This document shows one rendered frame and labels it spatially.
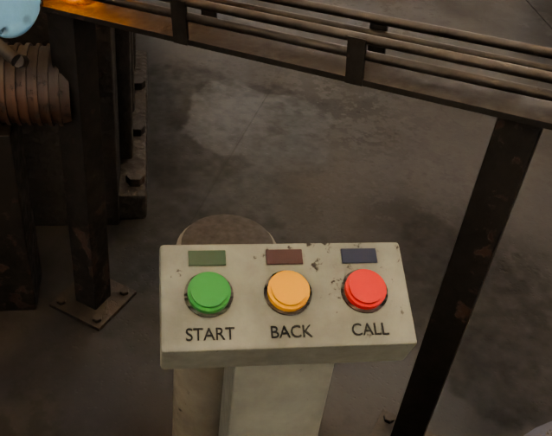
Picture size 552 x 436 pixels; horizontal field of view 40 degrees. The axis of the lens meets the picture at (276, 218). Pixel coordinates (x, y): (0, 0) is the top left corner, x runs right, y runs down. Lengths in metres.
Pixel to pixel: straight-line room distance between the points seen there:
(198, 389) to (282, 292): 0.32
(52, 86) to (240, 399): 0.63
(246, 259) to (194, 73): 1.58
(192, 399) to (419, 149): 1.23
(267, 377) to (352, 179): 1.20
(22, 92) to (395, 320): 0.71
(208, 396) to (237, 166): 0.98
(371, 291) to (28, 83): 0.69
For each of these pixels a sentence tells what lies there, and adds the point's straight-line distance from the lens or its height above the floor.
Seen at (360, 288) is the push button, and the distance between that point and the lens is 0.72.
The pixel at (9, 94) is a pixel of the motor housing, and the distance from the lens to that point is 1.22.
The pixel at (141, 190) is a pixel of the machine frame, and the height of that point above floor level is 0.07.
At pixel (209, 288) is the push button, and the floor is 0.61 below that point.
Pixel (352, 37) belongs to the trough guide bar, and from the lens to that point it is 0.89.
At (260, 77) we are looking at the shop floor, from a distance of 2.28.
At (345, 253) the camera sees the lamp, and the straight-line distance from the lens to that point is 0.74.
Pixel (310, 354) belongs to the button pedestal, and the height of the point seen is 0.56.
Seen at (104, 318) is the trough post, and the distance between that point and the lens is 1.49.
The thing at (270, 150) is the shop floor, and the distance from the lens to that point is 1.96.
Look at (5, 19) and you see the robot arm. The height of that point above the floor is 0.77.
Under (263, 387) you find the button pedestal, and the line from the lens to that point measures 0.76.
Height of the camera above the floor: 1.11
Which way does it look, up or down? 39 degrees down
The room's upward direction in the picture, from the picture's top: 7 degrees clockwise
